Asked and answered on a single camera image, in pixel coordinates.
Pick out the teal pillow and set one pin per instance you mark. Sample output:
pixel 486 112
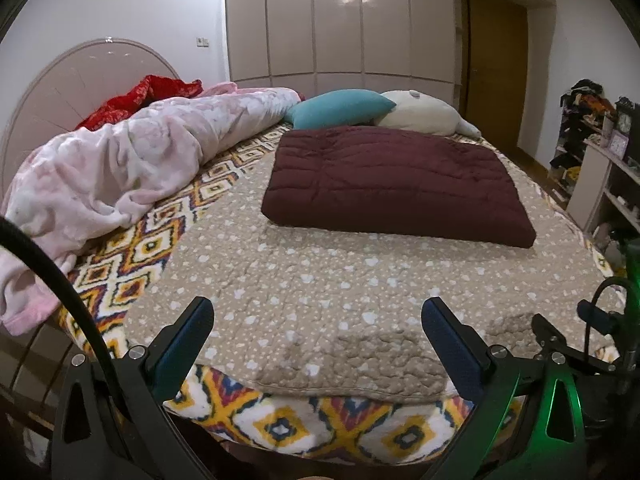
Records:
pixel 340 107

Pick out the wall light switch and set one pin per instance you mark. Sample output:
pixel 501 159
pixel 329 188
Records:
pixel 202 41

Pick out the pink table clock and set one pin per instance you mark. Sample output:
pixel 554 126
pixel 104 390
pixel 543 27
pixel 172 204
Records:
pixel 619 142

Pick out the maroon puffer jacket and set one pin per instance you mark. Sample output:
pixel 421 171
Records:
pixel 390 180

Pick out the pink bed headboard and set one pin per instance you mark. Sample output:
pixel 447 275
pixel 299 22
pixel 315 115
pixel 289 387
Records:
pixel 65 85

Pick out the red cloth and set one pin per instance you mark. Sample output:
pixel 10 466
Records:
pixel 145 92

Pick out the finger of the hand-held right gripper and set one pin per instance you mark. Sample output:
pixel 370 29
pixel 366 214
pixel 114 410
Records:
pixel 547 332

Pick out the pink white duvet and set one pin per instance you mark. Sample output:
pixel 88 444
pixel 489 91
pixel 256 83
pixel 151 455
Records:
pixel 125 160

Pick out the dark table clock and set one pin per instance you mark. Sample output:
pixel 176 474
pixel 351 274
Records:
pixel 625 115

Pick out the patterned beige bedspread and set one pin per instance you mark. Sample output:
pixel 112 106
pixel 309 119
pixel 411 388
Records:
pixel 300 285

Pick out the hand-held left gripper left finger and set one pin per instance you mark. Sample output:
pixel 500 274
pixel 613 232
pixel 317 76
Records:
pixel 184 342

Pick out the cluttered white shelf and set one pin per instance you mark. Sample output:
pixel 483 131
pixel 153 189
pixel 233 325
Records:
pixel 595 175

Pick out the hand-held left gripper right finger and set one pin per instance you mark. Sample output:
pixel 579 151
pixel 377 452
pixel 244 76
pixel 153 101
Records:
pixel 452 342

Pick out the wooden door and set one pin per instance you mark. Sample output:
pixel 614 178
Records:
pixel 495 60

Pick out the beige wardrobe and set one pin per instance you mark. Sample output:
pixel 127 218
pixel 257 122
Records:
pixel 325 25

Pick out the white plush pillow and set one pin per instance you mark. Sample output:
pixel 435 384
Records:
pixel 420 115

